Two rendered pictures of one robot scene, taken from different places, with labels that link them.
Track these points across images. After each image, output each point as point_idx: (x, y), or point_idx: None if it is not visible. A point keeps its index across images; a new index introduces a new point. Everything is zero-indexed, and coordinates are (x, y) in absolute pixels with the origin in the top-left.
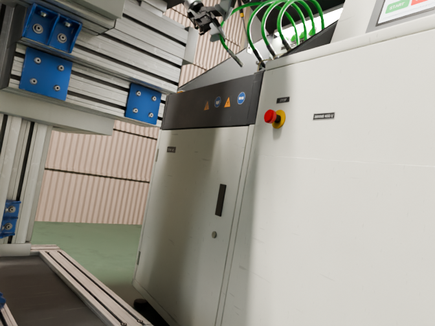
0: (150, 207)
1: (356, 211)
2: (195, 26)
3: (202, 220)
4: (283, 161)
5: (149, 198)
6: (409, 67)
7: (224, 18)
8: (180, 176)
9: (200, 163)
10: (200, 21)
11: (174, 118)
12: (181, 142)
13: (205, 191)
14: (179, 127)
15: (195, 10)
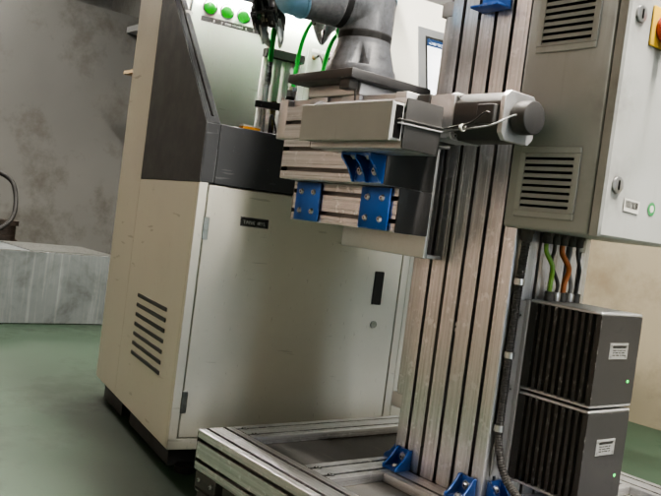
0: (205, 317)
1: None
2: (256, 13)
3: (348, 314)
4: None
5: (193, 301)
6: None
7: (323, 41)
8: (289, 263)
9: (333, 247)
10: (274, 16)
11: (252, 171)
12: (282, 215)
13: (349, 280)
14: (271, 190)
15: None
